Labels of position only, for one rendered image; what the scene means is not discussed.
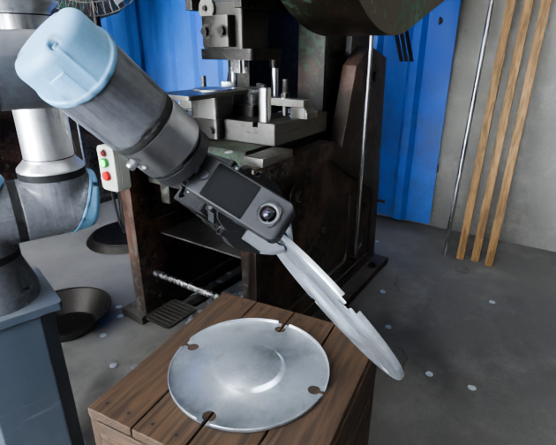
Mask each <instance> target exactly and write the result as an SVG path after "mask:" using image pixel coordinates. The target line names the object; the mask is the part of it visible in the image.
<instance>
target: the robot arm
mask: <svg viewBox="0 0 556 445"><path fill-rule="evenodd" d="M57 4H58V1H57V0H0V111H7V110H12V114H13V118H14V122H15V125H16V130H17V134H18V138H19V145H20V149H21V154H22V157H23V159H22V161H21V163H20V164H19V165H18V166H17V168H16V174H17V178H18V179H13V180H7V181H4V178H3V177H2V176H1V175H0V317H1V316H5V315H7V314H9V313H13V312H16V311H18V310H19V309H21V308H23V307H25V306H26V305H28V304H30V303H31V302H32V301H34V300H35V299H36V298H37V297H38V295H39V294H40V291H41V286H40V283H39V279H38V277H37V275H36V273H35V272H34V271H33V270H32V268H31V267H30V266H29V264H28V263H27V261H26V260H25V258H24V257H23V255H22V253H21V251H20V247H19V243H23V242H26V241H31V240H35V239H40V238H47V237H52V236H55V235H60V234H64V233H69V232H70V233H73V232H76V231H78V230H83V229H86V228H90V227H92V226H94V225H95V224H96V222H97V220H98V218H99V213H100V191H99V187H98V181H97V177H96V175H95V174H94V172H93V171H92V170H90V169H88V168H86V165H85V162H84V161H83V160H81V159H80V158H78V157H77V156H76V155H75V154H74V149H73V145H72V139H71V130H70V125H69V119H68V117H70V118H71V119H73V120H74V121H75V122H77V123H78V124H80V125H81V126H82V127H84V128H85V129H86V130H88V131H89V132H91V133H92V134H93V135H94V136H95V137H96V138H98V139H99V140H101V141H102V142H103V143H105V144H106V145H107V146H109V147H110V148H112V149H113V150H114V151H116V152H118V153H119V154H120V155H121V156H123V157H124V158H126V159H130V160H129V161H128V162H127V163H126V168H127V169H129V170H132V171H134V170H135V169H136V168H137V167H138V168H139V169H140V170H142V171H143V172H144V173H146V174H147V175H148V176H150V177H153V178H154V179H155V180H157V181H158V182H159V183H161V184H162V185H164V186H174V185H179V184H180V186H181V188H180V189H179V191H178V192H177V194H176V195H175V197H174V199H175V200H177V201H178V202H180V203H181V204H182V205H184V206H185V207H187V208H188V209H189V210H191V211H192V212H193V213H194V214H195V215H197V216H198V217H199V218H201V219H202V220H204V221H206V222H208V223H212V224H214V225H216V226H218V227H219V228H218V230H217V231H216V234H218V235H220V236H222V240H223V241H224V242H225V243H227V244H228V245H230V246H232V247H234V248H236V249H237V250H239V251H242V252H247V253H257V254H260V253H261V254H268V255H270V254H271V255H275V254H280V253H285V252H286V251H287V249H286V247H285V245H282V244H280V243H278V242H279V241H280V240H281V238H282V236H283V235H285V236H287V237H288V238H289V239H290V240H292V241H293V235H292V227H291V223H292V221H293V220H294V218H295V210H294V208H293V205H292V204H291V202H290V201H288V200H286V199H284V198H283V195H282V191H281V189H280V188H279V186H278V185H277V184H276V183H275V182H274V181H272V180H271V179H269V178H267V177H266V176H265V175H264V173H263V172H260V171H257V172H256V173H255V175H253V174H252V168H250V167H247V166H244V167H239V166H238V165H237V163H236V162H235V161H233V160H230V159H227V158H224V157H221V156H219V155H213V154H210V153H208V152H207V151H208V148H209V138H208V137H207V135H206V134H205V133H204V132H203V131H202V130H201V129H200V128H199V126H198V124H197V121H196V120H194V119H193V118H192V117H191V116H190V115H189V114H188V113H187V112H186V111H185V110H184V109H183V108H182V107H181V106H180V105H179V104H178V103H177V102H176V101H175V100H174V99H173V98H172V97H171V96H169V95H168V94H166V93H165V91H164V90H163V89H162V88H161V87H160V86H159V85H158V84H156V83H155V82H154V81H153V80H152V79H151V78H150V77H149V76H148V75H147V74H146V73H145V72H144V71H143V70H142V69H141V68H140V67H139V66H138V65H137V64H136V63H135V62H134V61H133V60H132V59H131V58H130V57H129V56H128V55H127V54H126V53H125V52H124V51H123V50H122V49H121V48H120V47H119V46H118V45H116V43H115V41H114V40H113V38H112V37H111V36H110V34H109V33H108V32H107V31H105V30H104V29H103V28H101V27H99V26H97V25H96V24H95V23H94V22H93V21H92V20H91V19H89V18H88V17H87V16H86V15H85V14H84V13H83V12H81V11H79V10H77V9H75V8H63V9H62V10H60V11H59V12H56V13H54V14H53V15H52V16H50V13H51V12H52V11H53V9H54V8H55V7H56V5H57ZM185 188H186V190H185V191H184V193H183V190H184V189H185ZM182 194H183V195H184V197H182V198H181V195H182Z"/></svg>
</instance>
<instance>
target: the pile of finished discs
mask: <svg viewBox="0 0 556 445"><path fill-rule="evenodd" d="M278 322H279V321H276V320H270V319H262V318H244V319H236V320H231V321H224V322H221V323H218V324H215V325H213V326H211V327H208V328H205V329H203V330H201V331H200V332H198V333H197V334H195V335H194V336H192V337H191V338H190V341H189V342H188V344H189V345H191V344H197V345H198V346H199V348H198V349H197V350H195V351H190V350H188V349H187V348H188V346H185V345H184V346H181V347H180V348H179V349H178V350H177V352H176V354H175V355H174V357H173V359H172V360H171V362H170V365H169V371H168V384H169V392H170V394H171V396H172V398H173V399H174V401H175V403H176V404H177V406H178V407H179V408H180V409H181V410H182V411H183V412H184V413H185V414H186V415H188V416H189V417H190V418H192V419H194V420H196V421H197V422H199V423H200V424H201V423H202V422H203V421H204V419H203V418H202V416H203V415H204V413H206V412H208V411H212V412H215V414H216V418H215V419H214V420H213V421H211V422H209V421H207V423H206V424H205V426H209V427H212V428H214V429H218V430H222V431H227V432H235V433H253V432H261V431H266V430H270V429H274V428H276V427H280V426H284V425H287V424H288V423H290V422H292V421H294V420H296V419H299V418H300V417H302V416H303V415H305V413H306V412H308V411H309V410H310V409H311V408H312V407H313V406H314V405H315V404H316V403H317V402H318V401H319V400H320V398H321V397H322V396H323V395H322V394H320V393H318V394H317V395H313V394H310V393H309V392H308V388H309V387H310V386H317V387H319V388H320V391H322V392H325V390H326V388H327V384H328V380H329V362H328V359H327V354H326V353H325V351H324V350H323V348H322V347H321V345H320V344H319V343H318V342H317V341H316V340H315V339H314V338H313V337H312V336H311V335H309V334H308V333H306V332H305V331H303V330H302V329H301V328H298V327H295V326H293V325H291V324H289V326H287V325H285V327H284V328H286V330H285V331H284V332H276V331H275V329H276V328H277V327H281V326H282V324H281V323H278Z"/></svg>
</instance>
